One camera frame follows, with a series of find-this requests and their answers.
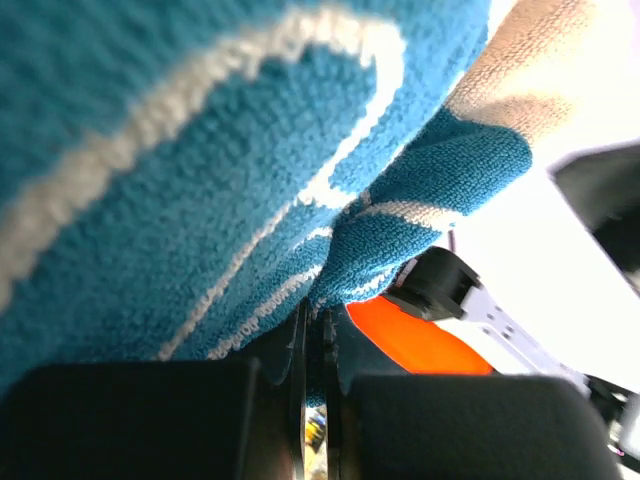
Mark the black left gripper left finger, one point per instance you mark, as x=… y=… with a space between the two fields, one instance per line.
x=237 y=418

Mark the teal Doraemon towel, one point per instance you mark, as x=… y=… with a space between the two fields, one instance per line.
x=176 y=176

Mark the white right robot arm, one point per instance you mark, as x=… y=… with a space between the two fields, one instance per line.
x=586 y=285

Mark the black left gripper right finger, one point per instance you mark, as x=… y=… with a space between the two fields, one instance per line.
x=394 y=425

